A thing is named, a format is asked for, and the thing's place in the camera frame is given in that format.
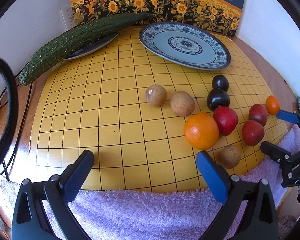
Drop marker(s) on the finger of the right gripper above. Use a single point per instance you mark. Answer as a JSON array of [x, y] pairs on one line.
[[276, 153], [288, 116]]

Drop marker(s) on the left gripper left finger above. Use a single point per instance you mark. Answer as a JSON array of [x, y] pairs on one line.
[[30, 220]]

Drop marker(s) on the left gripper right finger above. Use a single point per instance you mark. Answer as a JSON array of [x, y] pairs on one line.
[[259, 220]]

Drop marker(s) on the small orange tangerine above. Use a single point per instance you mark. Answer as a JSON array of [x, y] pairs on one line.
[[272, 105]]

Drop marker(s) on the dark purple plum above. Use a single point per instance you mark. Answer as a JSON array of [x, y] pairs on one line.
[[217, 98], [220, 82]]

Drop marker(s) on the large orange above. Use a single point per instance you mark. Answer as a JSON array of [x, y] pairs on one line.
[[201, 131]]

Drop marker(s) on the purple fluffy towel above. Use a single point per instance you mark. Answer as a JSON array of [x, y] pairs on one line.
[[127, 214]]

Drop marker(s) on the blue white porcelain plate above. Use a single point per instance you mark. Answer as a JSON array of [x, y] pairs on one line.
[[185, 45]]

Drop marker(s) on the sunflower field painting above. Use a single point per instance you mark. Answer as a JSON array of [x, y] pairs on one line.
[[220, 16]]

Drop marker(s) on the yellow go board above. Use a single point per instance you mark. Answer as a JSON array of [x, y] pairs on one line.
[[97, 103]]

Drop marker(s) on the large green bumpy cucumber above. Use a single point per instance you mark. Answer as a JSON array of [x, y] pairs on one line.
[[73, 40]]

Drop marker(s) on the dark plate under cucumber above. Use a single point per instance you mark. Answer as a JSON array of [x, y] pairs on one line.
[[100, 43]]

